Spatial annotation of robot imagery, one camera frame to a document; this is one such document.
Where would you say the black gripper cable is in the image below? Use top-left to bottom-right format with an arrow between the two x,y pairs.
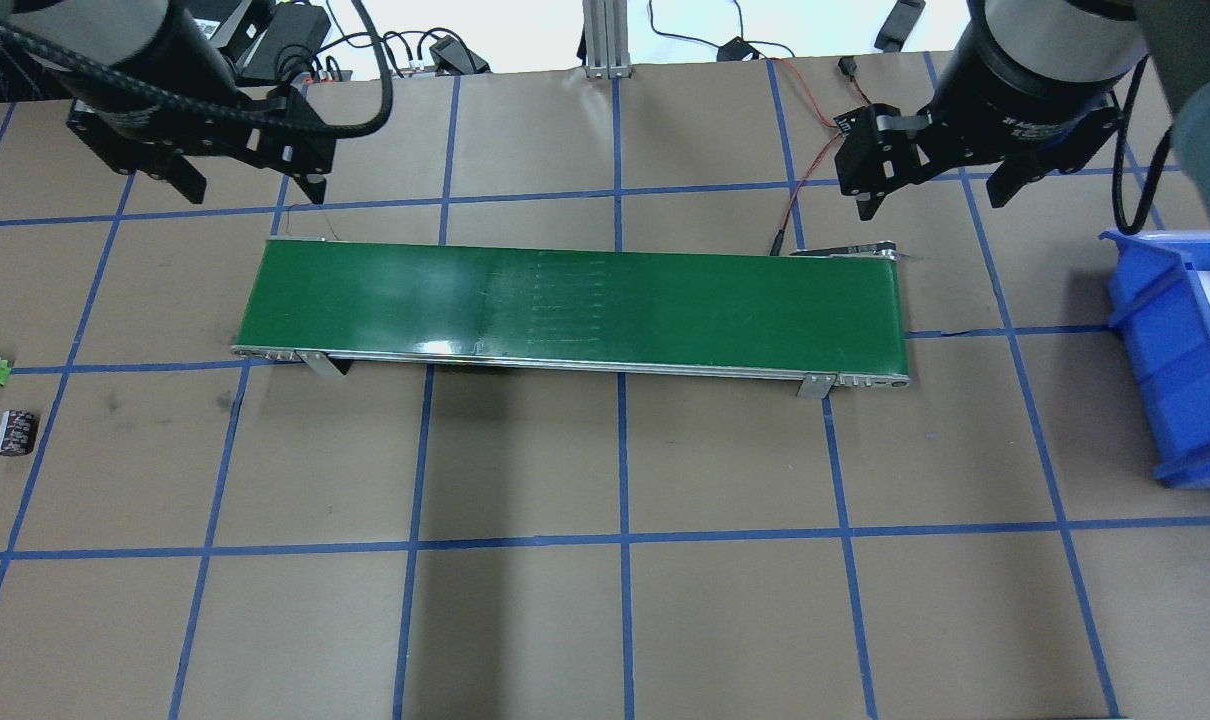
0,0 -> 396,142

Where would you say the small sensor board red led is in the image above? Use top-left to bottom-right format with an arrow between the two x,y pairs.
832,108 -> 866,137

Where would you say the red black sensor wire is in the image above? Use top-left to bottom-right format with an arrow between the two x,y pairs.
765,54 -> 881,259

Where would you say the aluminium frame post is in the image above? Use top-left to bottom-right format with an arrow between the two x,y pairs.
580,0 -> 633,79

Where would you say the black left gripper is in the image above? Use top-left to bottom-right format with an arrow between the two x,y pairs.
10,1 -> 336,205

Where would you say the blue plastic bin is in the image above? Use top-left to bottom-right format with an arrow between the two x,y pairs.
1100,229 -> 1210,489

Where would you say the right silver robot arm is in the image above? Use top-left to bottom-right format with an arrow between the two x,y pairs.
835,1 -> 1210,234

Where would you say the green conveyor belt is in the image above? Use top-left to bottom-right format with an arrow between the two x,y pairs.
231,237 -> 912,397

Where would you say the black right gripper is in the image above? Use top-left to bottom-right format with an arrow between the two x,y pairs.
835,1 -> 1146,221

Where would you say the black power adapter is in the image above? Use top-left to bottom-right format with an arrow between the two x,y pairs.
234,1 -> 332,87

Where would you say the black red laptop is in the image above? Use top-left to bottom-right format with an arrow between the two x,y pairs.
185,1 -> 275,54

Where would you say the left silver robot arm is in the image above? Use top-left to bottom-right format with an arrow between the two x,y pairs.
0,1 -> 336,205

